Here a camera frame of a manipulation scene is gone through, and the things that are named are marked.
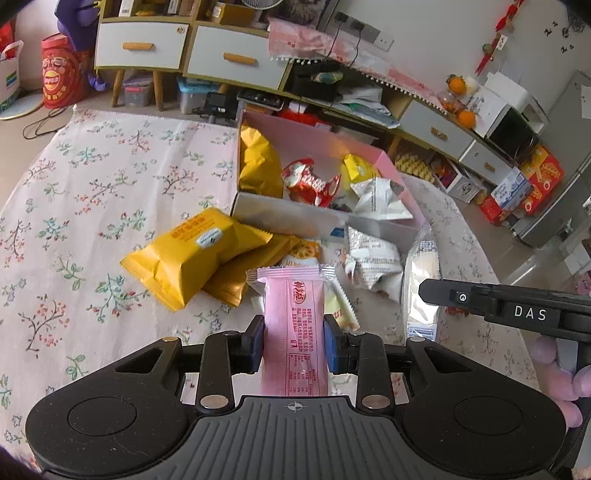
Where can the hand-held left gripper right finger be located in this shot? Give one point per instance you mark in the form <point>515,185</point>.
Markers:
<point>331,344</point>

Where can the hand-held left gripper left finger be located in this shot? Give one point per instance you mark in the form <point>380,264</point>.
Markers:
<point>253,344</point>

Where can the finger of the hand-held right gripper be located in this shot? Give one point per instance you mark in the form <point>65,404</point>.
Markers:
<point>452,297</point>

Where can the pink snack packet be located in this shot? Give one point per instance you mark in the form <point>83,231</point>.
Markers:
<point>295,323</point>

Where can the long clear snack packet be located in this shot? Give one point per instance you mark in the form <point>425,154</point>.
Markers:
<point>422,263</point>

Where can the golden brown snack packet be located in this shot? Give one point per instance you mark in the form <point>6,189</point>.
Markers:
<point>231,281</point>

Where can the white text packet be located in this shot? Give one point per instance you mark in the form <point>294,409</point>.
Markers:
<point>374,263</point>

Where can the cream snack packet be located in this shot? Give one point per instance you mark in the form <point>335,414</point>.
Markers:
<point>302,254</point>

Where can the yellow packet white sticker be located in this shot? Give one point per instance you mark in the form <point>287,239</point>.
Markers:
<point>194,258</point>

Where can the white packet nut print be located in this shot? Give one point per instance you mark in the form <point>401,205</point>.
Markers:
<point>381,198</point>

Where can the white box pink inside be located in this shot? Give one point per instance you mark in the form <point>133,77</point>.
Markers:
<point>286,212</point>

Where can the small red snack packet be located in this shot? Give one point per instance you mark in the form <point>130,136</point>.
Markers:
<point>298,173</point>
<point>321,191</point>

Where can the bright yellow snack packet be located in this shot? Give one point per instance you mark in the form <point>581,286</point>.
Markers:
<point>360,168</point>

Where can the crinkled mustard snack packet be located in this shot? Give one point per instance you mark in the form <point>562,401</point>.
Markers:
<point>258,161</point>

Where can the person's right hand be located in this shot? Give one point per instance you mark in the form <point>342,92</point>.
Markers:
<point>556,364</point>

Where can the white printed carton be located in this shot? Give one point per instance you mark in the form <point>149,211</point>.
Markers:
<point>461,184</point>

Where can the blue white carton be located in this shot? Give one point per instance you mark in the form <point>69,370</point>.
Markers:
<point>510,189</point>

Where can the yellow egg tray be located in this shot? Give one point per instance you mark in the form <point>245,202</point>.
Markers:
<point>415,168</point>

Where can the red carton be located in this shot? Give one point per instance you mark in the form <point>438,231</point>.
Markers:
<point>545,175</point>

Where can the grey refrigerator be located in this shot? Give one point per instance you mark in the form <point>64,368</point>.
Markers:
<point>563,161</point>

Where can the white microwave oven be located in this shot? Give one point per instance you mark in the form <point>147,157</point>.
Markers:
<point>515,134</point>

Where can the orange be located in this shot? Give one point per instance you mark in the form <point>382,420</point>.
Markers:
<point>456,83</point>
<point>466,119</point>

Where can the white printed bag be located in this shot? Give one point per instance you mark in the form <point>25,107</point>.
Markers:
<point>485,108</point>

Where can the glass jar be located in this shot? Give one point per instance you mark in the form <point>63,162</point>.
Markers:
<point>448,101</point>

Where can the folded paper stack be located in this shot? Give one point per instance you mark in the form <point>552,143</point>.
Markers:
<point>364,108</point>

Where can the floral tablecloth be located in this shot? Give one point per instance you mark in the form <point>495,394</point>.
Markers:
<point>92,207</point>

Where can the white foam box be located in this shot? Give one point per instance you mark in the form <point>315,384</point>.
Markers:
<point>505,90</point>

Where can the red box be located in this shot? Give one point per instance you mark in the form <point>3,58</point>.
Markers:
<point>300,117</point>

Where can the black electronic device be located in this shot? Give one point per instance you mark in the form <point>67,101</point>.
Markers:
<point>214,108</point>

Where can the black tray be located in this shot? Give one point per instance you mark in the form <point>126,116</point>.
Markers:
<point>261,98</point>

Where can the green patterned pouch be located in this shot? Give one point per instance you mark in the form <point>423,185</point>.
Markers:
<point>328,77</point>

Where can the blue lidded storage box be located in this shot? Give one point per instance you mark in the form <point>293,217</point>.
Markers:
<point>194,94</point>

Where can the clear storage box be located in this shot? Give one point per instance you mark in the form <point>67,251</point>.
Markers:
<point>137,91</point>

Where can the pink fringed cloth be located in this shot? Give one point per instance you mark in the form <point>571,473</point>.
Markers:
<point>300,44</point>

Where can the red printed bag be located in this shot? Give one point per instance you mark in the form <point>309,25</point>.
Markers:
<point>62,74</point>

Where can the cardboard box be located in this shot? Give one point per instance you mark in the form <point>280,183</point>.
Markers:
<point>233,14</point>

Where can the wooden cabinet with shelves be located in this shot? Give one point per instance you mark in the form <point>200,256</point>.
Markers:
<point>194,14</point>

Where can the white desk fan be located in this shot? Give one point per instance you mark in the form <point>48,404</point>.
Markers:
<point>261,3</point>

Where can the white shopping bag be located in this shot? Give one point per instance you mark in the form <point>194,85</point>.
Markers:
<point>9,78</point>

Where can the purple plush toy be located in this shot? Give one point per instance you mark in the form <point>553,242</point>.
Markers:
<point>78,23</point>

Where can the red gift bag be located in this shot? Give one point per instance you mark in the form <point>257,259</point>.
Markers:
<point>4,37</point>

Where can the red wall ornament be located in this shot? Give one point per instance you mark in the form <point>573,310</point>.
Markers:
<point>489,53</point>

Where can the grey wall outlet row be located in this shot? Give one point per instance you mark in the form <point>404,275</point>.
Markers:
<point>364,30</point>

